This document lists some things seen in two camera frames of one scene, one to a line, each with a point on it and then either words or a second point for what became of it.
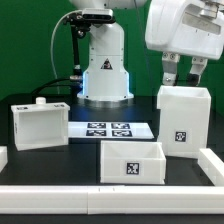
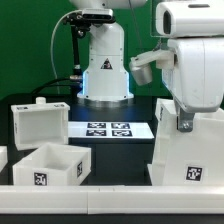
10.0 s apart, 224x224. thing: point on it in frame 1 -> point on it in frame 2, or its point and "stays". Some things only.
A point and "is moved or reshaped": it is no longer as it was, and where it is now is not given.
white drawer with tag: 132,162 -> 52,165
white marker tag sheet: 109,130 stays
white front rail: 111,200 stays
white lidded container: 41,125 stays
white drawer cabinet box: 185,114 is moved or reshaped
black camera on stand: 81,23 stays
